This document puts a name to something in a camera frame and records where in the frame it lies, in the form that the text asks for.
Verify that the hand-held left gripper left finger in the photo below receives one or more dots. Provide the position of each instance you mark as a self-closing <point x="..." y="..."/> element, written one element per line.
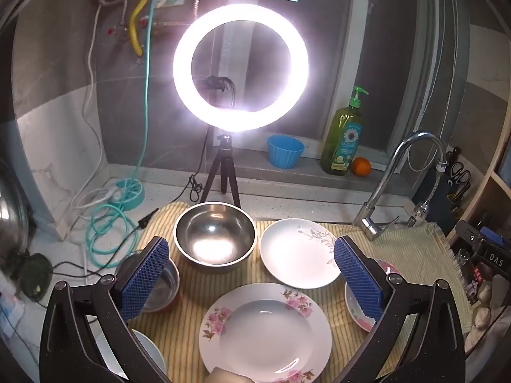
<point x="145" y="279"/>

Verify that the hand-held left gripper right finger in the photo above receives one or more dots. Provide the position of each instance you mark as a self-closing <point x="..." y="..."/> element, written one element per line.
<point x="359" y="283"/>

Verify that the white plate grey floral print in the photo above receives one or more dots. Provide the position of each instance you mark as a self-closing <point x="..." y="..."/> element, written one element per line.
<point x="295" y="253"/>

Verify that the large steel bowl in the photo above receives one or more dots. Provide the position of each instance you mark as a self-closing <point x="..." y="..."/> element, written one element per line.
<point x="213" y="235"/>

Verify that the white plate pink floral print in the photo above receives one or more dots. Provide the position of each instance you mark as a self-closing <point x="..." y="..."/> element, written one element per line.
<point x="263" y="335"/>

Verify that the person's right hand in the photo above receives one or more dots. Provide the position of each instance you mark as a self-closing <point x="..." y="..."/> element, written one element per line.
<point x="483" y="315"/>

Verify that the small steel bowl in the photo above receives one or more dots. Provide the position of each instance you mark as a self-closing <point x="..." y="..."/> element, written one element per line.
<point x="169" y="283"/>

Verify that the pink floral bowl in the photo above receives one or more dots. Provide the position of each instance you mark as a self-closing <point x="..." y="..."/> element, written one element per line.
<point x="355" y="311"/>

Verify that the yellow striped cloth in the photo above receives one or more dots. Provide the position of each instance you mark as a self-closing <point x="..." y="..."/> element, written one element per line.
<point x="199" y="287"/>

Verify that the plain white bowl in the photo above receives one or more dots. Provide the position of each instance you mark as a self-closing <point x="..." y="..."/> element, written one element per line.
<point x="151" y="351"/>

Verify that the dark knife block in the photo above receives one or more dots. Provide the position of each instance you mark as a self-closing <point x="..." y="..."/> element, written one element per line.
<point x="435" y="191"/>

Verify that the black scissors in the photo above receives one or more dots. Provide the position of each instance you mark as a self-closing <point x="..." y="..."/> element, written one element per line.
<point x="461" y="173"/>

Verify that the teal round device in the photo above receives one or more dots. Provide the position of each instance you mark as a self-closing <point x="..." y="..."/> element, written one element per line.
<point x="133" y="197"/>

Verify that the chrome kitchen faucet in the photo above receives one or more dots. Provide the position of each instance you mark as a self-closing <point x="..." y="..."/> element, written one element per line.
<point x="383" y="183"/>

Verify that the dark round device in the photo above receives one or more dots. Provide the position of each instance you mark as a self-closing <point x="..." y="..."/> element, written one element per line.
<point x="36" y="275"/>

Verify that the orange fruit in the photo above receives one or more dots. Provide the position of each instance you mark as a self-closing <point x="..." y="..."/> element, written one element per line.
<point x="361" y="166"/>

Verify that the green dish soap bottle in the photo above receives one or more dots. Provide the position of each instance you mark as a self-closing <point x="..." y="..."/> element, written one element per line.
<point x="343" y="139"/>

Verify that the blue ribbed cup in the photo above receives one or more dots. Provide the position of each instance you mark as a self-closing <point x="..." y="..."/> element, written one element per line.
<point x="284" y="153"/>

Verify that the black phone holder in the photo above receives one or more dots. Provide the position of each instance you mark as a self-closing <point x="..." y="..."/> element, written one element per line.
<point x="217" y="83"/>

